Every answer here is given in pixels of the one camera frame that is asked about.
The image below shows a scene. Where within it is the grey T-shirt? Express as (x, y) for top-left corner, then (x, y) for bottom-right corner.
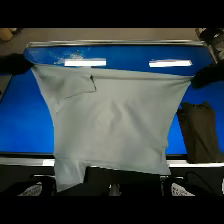
(31, 63), (195, 193)

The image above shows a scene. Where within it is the dark brown garment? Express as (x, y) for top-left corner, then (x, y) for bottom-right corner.
(176, 101), (224, 165)

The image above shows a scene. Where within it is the silver frame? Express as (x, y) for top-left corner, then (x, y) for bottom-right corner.
(0, 39), (224, 197)

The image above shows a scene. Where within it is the black cable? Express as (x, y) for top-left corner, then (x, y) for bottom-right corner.
(184, 170), (216, 195)

